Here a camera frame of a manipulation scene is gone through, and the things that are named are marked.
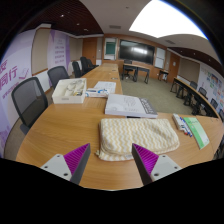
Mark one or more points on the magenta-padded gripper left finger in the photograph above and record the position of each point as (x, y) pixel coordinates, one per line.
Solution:
(77, 159)

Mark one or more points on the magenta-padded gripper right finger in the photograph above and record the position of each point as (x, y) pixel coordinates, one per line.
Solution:
(146, 160)

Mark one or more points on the yellow white zigzag towel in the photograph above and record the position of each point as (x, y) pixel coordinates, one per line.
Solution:
(140, 133)

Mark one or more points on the white marker red cap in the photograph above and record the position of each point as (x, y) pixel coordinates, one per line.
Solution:
(184, 128)

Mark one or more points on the white remote control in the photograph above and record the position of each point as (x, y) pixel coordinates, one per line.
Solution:
(177, 121)

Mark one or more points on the white marker blue cap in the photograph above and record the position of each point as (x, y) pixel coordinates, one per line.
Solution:
(188, 130)

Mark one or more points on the green booklet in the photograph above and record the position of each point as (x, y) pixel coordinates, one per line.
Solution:
(196, 131)

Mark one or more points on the large white book dark spine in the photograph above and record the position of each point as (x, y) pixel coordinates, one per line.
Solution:
(126, 105)

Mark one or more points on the open white cardboard box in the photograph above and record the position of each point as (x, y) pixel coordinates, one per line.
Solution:
(66, 96)

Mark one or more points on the small white blue box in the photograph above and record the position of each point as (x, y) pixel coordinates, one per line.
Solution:
(96, 93)

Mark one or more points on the black mesh office chair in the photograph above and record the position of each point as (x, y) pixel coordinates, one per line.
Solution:
(28, 100)
(57, 75)

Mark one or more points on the white printed paper sheets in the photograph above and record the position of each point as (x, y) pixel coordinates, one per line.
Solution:
(106, 86)

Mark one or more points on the long wooden side table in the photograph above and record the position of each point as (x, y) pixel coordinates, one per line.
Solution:
(190, 89)

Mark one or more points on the group of black chairs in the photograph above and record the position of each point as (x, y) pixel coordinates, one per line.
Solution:
(202, 91)

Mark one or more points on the small wooden side desk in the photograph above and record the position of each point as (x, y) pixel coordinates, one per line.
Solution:
(163, 71)

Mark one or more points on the wooden desk black legs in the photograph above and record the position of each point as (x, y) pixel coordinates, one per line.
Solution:
(136, 66)

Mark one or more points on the row of black office chairs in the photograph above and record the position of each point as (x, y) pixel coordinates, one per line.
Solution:
(83, 65)

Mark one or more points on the brown wooden door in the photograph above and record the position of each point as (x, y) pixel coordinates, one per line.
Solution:
(90, 50)
(174, 66)

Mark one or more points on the bright ceiling light panel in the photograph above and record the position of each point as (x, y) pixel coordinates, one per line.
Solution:
(163, 18)

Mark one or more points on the white wall whiteboard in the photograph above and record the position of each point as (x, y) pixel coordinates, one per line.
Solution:
(160, 57)

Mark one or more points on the large black wall screen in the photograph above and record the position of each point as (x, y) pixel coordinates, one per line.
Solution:
(136, 51)

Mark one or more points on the green framed wall board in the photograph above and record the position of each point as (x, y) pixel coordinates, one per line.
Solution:
(110, 48)

